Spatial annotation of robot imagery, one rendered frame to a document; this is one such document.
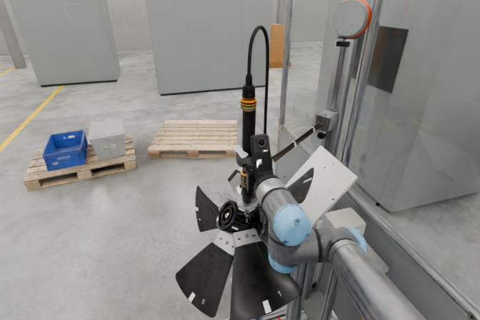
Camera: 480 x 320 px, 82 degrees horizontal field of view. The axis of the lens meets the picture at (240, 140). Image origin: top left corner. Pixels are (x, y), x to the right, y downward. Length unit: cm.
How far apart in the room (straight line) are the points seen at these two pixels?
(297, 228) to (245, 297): 42
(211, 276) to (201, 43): 550
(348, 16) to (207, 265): 116
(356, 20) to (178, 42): 514
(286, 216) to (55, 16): 764
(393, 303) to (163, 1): 597
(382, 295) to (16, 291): 267
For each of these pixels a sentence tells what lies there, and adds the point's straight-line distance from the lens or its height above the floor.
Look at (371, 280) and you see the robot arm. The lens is 55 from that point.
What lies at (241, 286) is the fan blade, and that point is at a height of 116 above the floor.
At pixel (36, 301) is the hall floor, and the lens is 274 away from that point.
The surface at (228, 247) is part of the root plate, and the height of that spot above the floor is 110.
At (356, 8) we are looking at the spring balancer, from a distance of 132.
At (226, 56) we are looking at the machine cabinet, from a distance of 640.
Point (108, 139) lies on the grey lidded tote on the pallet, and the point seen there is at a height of 43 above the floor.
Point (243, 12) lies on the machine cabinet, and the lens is 641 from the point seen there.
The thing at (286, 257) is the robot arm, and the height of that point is 144.
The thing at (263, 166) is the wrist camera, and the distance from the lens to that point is 70.
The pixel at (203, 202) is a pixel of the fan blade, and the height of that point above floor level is 112.
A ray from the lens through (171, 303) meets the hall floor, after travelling 235.
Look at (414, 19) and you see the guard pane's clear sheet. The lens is 130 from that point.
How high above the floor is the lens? 196
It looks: 27 degrees down
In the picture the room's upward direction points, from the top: straight up
